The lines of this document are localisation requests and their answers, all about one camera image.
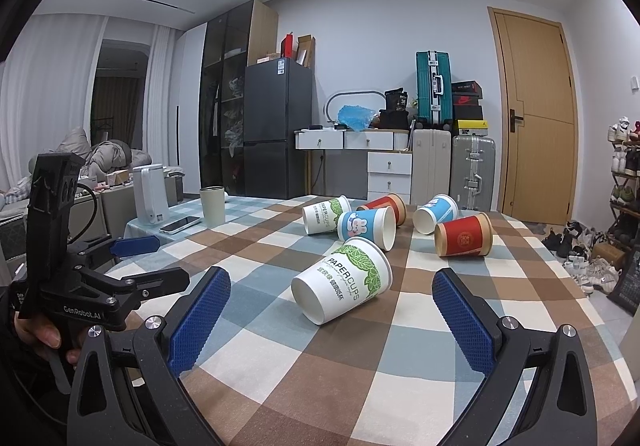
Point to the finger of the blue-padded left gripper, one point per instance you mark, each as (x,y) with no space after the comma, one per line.
(135,246)

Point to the blue bunny paper cup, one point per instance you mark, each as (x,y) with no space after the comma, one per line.
(376,225)

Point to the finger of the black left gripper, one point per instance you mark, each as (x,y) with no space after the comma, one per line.
(160,283)

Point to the silver suitcase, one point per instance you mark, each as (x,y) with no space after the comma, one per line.
(473,161)

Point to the teal suitcase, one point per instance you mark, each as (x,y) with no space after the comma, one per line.
(433,87)

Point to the person's left hand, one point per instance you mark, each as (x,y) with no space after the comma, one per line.
(38,332)

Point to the white suitcase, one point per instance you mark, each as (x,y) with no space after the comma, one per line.
(431,161)

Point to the smartphone on table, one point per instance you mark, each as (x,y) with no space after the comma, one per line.
(180,225)

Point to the cream tumbler mug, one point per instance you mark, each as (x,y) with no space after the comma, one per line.
(213,202)

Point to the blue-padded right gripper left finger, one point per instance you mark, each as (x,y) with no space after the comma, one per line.
(127,389)

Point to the white drawer desk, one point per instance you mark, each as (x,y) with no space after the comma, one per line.
(389,158)

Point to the stacked shoe boxes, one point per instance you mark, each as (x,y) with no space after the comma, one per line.
(467,99)

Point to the white green PAPERCUPS cup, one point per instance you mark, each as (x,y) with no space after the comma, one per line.
(353,274)

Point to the light blue checkered tablecloth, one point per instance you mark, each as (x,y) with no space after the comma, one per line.
(240,211)

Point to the black bag on desk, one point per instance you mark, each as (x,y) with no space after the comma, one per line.
(395,115)

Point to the shoe rack with shoes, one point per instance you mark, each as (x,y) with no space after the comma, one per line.
(624,199)

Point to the red paper cup far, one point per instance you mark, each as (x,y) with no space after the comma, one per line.
(393,201)

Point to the blue white paper cup far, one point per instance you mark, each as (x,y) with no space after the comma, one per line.
(440,209)

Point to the black refrigerator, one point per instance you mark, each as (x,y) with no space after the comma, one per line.
(277,104)

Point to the white green paper cup far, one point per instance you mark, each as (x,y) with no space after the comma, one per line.
(322,216)

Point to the white water dispenser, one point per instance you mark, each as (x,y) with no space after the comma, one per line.
(150,195)

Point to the blue plastic bag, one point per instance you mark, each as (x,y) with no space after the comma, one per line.
(356,118)

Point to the dark glass cabinet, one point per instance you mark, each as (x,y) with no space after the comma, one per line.
(234,41)

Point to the oval mirror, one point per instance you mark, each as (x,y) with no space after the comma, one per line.
(370,99)

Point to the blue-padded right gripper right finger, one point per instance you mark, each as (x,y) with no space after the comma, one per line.
(559,408)

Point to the wooden door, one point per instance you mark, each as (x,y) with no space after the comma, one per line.
(538,164)

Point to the red gold paper cup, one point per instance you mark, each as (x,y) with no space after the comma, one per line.
(470,236)

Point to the white curtain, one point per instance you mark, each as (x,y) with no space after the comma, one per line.
(46,86)

